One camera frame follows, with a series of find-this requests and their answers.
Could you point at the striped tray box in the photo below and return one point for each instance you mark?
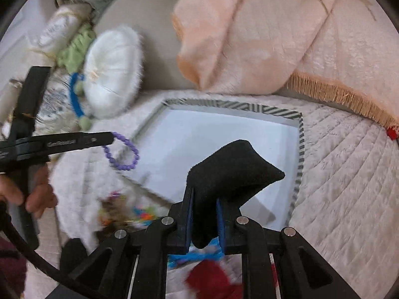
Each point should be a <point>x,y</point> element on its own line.
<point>181,133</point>

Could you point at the round white satin cushion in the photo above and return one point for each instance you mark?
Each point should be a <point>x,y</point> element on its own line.
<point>113,71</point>

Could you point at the leopard print bow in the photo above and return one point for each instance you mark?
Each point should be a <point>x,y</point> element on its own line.
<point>113,210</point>

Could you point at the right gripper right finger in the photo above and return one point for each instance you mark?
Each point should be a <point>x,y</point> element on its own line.
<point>231,238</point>

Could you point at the red satin bow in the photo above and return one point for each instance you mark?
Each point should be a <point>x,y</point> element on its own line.
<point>209,281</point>

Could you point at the green plush toy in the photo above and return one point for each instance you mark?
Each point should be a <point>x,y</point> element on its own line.
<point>72,59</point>

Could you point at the peach fringed blanket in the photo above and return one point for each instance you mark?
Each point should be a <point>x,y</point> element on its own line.
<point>339,51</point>

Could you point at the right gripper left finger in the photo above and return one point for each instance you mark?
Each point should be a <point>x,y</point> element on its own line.
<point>179,239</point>

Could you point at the black velvet cushion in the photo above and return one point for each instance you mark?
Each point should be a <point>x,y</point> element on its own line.
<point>234,174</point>

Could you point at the person's left hand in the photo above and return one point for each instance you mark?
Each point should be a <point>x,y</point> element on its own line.
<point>41,198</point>

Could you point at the embroidered floral pillow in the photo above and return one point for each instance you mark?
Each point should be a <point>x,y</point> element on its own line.
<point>56,114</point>

